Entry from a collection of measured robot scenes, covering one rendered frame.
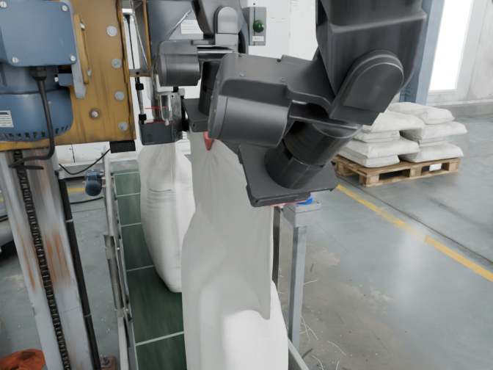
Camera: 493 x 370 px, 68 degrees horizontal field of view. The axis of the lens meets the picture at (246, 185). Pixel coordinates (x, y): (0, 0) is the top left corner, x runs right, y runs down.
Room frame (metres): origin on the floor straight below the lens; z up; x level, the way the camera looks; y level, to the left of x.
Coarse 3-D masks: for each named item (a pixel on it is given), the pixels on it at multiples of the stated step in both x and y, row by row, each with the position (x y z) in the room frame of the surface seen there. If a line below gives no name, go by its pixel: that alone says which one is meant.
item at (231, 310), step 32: (192, 160) 0.86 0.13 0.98; (224, 160) 0.60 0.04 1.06; (224, 192) 0.60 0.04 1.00; (192, 224) 0.79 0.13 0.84; (224, 224) 0.60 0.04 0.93; (256, 224) 0.46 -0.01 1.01; (192, 256) 0.68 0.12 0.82; (224, 256) 0.60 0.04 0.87; (256, 256) 0.46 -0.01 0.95; (192, 288) 0.62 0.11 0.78; (224, 288) 0.54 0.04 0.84; (256, 288) 0.46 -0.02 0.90; (192, 320) 0.61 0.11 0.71; (224, 320) 0.50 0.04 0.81; (256, 320) 0.51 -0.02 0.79; (192, 352) 0.60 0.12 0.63; (224, 352) 0.48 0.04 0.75; (256, 352) 0.49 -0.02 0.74
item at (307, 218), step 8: (288, 208) 0.92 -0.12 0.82; (296, 208) 0.89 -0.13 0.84; (304, 208) 0.89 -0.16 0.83; (312, 208) 0.90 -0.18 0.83; (320, 208) 0.91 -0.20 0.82; (288, 216) 0.92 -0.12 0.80; (296, 216) 0.89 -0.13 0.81; (304, 216) 0.90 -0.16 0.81; (312, 216) 0.90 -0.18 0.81; (296, 224) 0.89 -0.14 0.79; (304, 224) 0.90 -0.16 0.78
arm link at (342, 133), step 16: (304, 112) 0.29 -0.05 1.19; (320, 112) 0.30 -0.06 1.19; (288, 128) 0.30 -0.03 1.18; (304, 128) 0.30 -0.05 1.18; (320, 128) 0.29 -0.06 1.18; (336, 128) 0.29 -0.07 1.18; (352, 128) 0.29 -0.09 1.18; (288, 144) 0.32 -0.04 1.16; (304, 144) 0.30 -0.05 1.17; (320, 144) 0.30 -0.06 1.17; (336, 144) 0.29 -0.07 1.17; (304, 160) 0.32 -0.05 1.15; (320, 160) 0.31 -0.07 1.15
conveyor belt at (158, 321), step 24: (120, 192) 2.11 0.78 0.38; (120, 216) 1.78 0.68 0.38; (144, 240) 1.52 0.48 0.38; (144, 264) 1.31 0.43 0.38; (144, 288) 1.16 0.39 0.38; (144, 312) 1.02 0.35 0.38; (168, 312) 1.02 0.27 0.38; (144, 336) 0.91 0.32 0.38; (168, 336) 0.91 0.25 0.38; (144, 360) 0.82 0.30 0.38; (168, 360) 0.82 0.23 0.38
